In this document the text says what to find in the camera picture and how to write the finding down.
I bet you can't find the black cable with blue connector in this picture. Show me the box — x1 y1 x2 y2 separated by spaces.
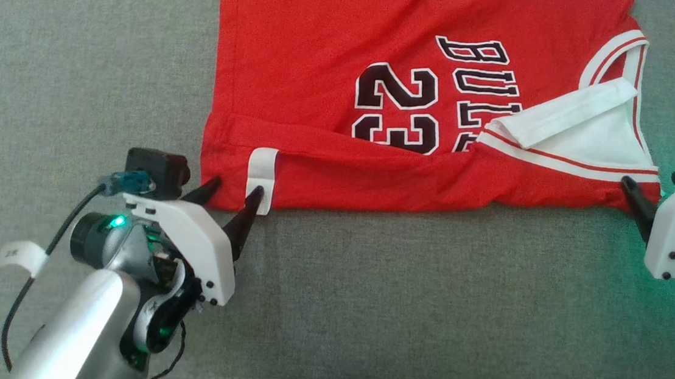
0 159 158 379

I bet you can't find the white cable label tag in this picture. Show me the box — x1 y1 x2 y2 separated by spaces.
0 237 50 280

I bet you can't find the large grey sofa chaise cushion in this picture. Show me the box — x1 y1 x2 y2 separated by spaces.
0 0 675 379

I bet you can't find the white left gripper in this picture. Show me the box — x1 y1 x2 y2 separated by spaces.
114 167 266 310

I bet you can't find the red Bulls basketball jersey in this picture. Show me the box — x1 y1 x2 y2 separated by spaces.
195 0 675 250

